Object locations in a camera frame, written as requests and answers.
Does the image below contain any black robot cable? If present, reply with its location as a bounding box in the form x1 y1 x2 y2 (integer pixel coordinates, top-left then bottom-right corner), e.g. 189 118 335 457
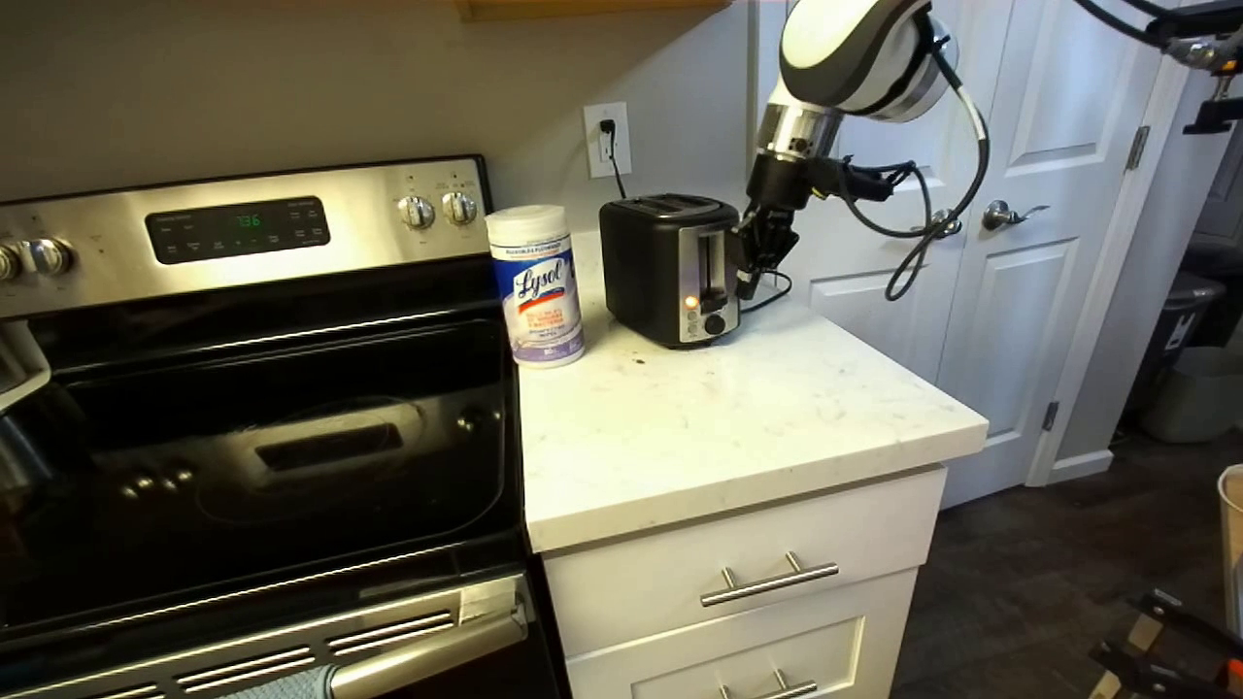
847 15 998 307

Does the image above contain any black toaster power cord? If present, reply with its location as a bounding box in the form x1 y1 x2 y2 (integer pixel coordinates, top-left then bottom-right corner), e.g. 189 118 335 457
596 118 795 319

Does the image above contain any silver range knob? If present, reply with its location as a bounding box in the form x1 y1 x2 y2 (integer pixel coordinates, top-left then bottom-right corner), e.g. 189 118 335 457
438 187 480 228
394 192 438 232
29 232 77 280

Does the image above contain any white plastic bucket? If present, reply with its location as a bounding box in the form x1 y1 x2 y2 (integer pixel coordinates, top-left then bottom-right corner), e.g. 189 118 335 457
1212 461 1243 610

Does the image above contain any grey trash bin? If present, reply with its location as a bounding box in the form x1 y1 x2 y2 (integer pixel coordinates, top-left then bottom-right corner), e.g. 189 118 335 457
1138 271 1243 448

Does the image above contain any black metal stand frame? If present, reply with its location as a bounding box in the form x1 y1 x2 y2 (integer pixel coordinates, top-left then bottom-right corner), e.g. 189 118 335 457
1084 585 1243 699

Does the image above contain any silver door lever handle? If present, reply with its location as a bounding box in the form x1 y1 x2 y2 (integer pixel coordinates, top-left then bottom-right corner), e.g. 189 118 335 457
978 197 1054 238

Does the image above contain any white panel door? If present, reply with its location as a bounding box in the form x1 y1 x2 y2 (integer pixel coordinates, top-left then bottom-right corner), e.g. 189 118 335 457
780 0 1042 514
940 0 1189 514

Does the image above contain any Lysol wipes canister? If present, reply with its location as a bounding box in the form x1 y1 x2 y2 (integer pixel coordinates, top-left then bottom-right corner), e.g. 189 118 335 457
480 201 591 369

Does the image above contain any silver drawer bar handle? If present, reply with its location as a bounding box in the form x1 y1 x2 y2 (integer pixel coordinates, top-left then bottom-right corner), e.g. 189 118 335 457
694 552 844 615
716 668 822 699

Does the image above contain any silver oven door handle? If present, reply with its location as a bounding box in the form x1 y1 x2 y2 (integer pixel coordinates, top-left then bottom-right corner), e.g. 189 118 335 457
323 602 536 699

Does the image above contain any white wall outlet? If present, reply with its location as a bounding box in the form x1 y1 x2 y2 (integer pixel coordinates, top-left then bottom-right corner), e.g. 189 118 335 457
583 103 638 184

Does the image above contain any black and silver toaster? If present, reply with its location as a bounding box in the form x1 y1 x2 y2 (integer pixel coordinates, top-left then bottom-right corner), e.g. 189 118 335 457
596 192 745 351

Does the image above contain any white base cabinet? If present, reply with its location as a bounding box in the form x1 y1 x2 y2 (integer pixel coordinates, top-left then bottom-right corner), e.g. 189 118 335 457
541 461 950 699

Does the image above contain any black range display panel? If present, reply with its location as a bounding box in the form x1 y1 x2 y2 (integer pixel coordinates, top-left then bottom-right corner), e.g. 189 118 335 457
145 194 335 268

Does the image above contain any stainless steel electric range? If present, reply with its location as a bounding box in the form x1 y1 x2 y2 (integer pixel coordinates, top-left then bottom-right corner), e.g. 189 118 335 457
0 157 571 699

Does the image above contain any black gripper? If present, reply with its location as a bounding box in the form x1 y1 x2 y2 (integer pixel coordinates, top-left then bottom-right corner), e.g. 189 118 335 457
732 144 831 280

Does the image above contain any black clamp mount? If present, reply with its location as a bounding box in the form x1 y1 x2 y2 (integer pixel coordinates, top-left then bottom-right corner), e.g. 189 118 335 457
1180 93 1243 139

